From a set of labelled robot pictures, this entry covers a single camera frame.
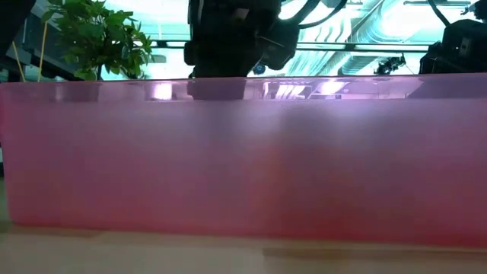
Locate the small round black fixture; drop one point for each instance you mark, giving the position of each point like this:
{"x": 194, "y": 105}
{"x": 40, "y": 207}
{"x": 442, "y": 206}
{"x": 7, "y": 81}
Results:
{"x": 259, "y": 69}

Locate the red translucent plastic basket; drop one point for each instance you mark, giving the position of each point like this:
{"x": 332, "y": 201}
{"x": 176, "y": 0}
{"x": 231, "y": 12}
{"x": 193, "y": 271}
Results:
{"x": 243, "y": 163}

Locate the green leafy potted plant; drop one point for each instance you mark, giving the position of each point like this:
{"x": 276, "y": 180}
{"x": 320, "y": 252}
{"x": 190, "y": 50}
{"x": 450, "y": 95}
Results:
{"x": 102, "y": 38}

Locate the black overhead beam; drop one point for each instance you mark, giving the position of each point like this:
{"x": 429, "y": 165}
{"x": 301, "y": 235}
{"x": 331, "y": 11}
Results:
{"x": 361, "y": 46}

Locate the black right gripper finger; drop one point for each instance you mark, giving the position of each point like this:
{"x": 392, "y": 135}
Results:
{"x": 430, "y": 61}

